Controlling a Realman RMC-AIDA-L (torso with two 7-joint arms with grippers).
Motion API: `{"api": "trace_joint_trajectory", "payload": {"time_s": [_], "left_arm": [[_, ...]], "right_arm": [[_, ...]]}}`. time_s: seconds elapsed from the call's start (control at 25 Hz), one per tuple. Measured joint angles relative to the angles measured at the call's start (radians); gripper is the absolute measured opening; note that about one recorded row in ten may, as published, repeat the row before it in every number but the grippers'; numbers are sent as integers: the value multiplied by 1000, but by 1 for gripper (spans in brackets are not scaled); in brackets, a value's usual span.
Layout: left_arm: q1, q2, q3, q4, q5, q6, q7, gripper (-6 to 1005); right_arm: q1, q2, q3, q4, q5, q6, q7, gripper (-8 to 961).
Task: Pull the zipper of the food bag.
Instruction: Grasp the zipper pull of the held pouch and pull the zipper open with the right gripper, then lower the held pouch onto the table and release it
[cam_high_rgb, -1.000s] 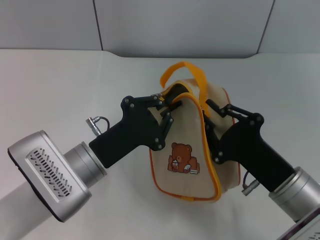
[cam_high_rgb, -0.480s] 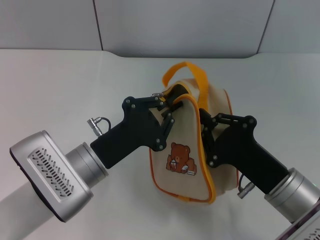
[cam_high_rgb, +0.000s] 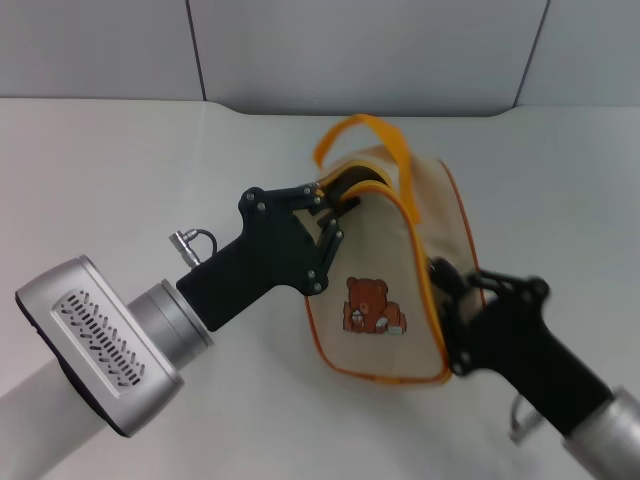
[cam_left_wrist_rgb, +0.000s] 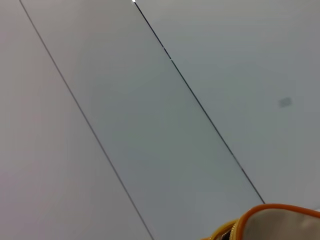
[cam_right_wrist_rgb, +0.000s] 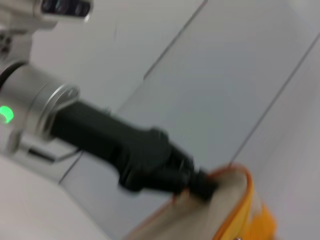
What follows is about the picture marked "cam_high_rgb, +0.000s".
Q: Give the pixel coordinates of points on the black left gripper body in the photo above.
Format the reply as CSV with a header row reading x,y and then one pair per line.
x,y
265,260

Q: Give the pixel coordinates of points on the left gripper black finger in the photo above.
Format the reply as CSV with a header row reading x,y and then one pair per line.
x,y
331,250
290,199

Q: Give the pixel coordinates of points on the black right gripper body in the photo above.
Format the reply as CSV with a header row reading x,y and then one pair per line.
x,y
530,350

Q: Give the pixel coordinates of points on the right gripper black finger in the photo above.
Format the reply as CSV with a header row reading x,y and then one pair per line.
x,y
510,289
451,310

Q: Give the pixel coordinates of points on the beige bear print food bag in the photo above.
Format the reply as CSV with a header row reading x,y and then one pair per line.
x,y
390,250

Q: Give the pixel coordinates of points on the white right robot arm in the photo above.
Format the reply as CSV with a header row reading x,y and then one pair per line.
x,y
610,440

